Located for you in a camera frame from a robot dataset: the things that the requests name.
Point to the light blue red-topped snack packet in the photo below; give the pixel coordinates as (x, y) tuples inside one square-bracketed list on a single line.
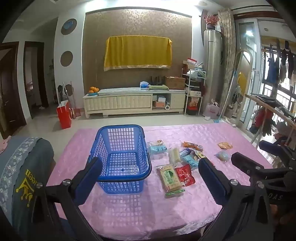
[(157, 149)]

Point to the tall standing air conditioner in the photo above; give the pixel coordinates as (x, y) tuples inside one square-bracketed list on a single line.
[(212, 69)]

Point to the blue tissue box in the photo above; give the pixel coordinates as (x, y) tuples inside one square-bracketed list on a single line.
[(144, 85)]

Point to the green label cracker packet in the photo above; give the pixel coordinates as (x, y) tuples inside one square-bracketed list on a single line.
[(171, 179)]

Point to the pink tablecloth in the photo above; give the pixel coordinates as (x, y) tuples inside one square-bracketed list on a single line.
[(138, 213)]

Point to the plain round wall disc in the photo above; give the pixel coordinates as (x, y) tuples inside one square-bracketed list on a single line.
[(66, 58)]

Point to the pale round snack packet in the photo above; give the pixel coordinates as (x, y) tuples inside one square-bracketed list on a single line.
[(222, 155)]

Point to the wooden drying rail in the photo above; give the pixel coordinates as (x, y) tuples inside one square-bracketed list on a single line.
[(266, 105)]

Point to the arched floor mirror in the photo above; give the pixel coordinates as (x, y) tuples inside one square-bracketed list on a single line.
[(244, 81)]

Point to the row of hanging clothes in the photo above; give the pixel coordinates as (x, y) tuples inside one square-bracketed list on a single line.
[(279, 64)]

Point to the yellow cloth with gold trim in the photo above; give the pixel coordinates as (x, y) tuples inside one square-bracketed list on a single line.
[(137, 52)]

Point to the pile of clothes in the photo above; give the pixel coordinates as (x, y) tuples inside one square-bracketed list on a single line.
[(262, 120)]

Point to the dark wooden door frame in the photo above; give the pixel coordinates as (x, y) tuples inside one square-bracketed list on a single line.
[(41, 81)]

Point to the cream TV cabinet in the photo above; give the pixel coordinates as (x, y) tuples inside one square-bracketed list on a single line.
[(115, 103)]

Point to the pile of oranges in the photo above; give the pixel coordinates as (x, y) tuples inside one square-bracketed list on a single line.
[(93, 89)]

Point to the white shelf rack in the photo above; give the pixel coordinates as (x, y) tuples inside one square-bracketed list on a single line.
[(193, 92)]

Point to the vase of red flowers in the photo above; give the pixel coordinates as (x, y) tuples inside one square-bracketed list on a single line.
[(211, 20)]

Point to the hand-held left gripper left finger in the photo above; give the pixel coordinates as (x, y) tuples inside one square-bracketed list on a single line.
[(87, 179)]

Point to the dark wooden door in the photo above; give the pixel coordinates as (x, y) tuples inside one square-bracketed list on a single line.
[(9, 92)]

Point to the beige curtain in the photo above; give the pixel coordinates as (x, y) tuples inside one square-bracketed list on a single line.
[(226, 58)]

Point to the brown cardboard box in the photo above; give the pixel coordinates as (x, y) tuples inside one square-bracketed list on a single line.
[(174, 82)]

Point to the mop with blue head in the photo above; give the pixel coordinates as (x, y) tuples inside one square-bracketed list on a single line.
[(225, 97)]

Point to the red snack packet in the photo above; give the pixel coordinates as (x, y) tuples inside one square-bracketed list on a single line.
[(184, 175)]

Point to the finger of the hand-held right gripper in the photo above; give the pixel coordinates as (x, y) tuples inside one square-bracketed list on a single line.
[(245, 162), (268, 145)]

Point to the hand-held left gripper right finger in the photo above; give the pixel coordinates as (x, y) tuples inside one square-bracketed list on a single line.
[(212, 182)]

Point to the broom and dustpan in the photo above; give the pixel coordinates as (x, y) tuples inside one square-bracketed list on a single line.
[(74, 109)]

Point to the small pink cloth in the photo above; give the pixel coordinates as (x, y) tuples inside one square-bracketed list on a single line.
[(1, 148)]

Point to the plain light blue snack packet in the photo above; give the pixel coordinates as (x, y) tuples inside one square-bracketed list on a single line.
[(190, 161)]

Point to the red paper bag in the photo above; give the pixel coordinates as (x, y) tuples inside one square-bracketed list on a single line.
[(64, 117)]

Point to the long white snack packet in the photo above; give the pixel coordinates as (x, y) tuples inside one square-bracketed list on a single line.
[(174, 155)]

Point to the folded green cloth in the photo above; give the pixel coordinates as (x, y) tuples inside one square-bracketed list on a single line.
[(158, 87)]

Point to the red and white box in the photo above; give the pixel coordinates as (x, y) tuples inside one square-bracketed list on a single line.
[(192, 62)]

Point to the pink shopping bag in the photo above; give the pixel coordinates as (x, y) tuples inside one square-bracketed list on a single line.
[(212, 110)]

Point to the long orange snack packet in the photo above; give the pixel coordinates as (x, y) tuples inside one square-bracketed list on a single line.
[(192, 146)]

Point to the small blue snack packet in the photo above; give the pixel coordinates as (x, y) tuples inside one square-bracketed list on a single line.
[(185, 153)]

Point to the black router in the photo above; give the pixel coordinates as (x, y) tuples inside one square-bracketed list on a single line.
[(156, 82)]

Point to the round wall disc with plate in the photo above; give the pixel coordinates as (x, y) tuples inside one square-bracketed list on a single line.
[(69, 26)]

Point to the dark garment with yellow print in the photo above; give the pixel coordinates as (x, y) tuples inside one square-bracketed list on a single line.
[(34, 166)]

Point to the small orange snack packet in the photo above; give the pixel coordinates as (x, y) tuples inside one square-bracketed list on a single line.
[(224, 145)]

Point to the blue plastic basket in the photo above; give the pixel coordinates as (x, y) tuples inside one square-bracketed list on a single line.
[(120, 164)]

